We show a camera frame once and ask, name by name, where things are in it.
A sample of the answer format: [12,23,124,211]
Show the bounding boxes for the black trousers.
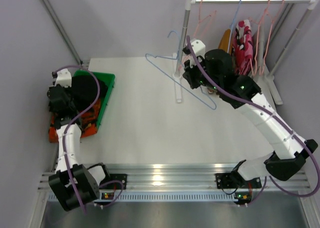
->
[70,75,98,112]

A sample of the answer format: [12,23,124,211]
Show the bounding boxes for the blue wire hanger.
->
[145,30,217,111]
[227,0,242,52]

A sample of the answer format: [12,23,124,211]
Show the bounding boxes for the orange camouflage trousers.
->
[48,98,102,143]

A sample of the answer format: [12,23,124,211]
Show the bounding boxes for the pink wire hanger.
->
[176,0,217,74]
[248,0,273,76]
[259,0,285,76]

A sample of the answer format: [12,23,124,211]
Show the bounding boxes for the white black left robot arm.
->
[47,84,111,212]

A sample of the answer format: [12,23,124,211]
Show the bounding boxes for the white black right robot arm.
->
[183,48,318,185]

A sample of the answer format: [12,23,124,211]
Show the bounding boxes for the mustard brown trousers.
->
[218,29,231,53]

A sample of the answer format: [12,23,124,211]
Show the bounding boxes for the pink camouflage trousers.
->
[232,19,254,75]

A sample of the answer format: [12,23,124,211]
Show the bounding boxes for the green plastic bin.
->
[74,70,116,129]

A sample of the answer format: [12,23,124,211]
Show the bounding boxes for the white clothes rack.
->
[196,0,320,105]

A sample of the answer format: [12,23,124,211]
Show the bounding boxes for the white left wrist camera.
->
[52,68,72,88]

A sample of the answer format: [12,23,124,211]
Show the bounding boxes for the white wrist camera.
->
[182,38,206,66]
[52,68,72,88]

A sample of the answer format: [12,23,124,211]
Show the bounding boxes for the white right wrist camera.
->
[182,38,206,66]

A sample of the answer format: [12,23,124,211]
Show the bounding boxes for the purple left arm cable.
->
[51,65,125,215]

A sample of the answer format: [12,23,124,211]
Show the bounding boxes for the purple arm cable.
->
[186,35,320,206]
[51,65,125,215]

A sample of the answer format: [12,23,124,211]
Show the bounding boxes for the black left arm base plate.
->
[107,173,128,190]

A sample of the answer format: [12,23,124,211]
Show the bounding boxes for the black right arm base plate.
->
[215,172,262,190]

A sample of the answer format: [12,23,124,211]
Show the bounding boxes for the aluminium mounting rail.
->
[37,163,311,204]

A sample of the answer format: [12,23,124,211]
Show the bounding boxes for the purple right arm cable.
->
[186,35,320,206]

